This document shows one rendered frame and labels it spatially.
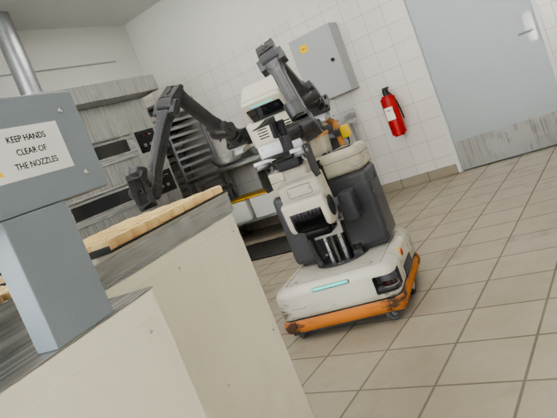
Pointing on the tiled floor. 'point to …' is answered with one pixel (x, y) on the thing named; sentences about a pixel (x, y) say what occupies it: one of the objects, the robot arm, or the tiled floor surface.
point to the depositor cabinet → (104, 371)
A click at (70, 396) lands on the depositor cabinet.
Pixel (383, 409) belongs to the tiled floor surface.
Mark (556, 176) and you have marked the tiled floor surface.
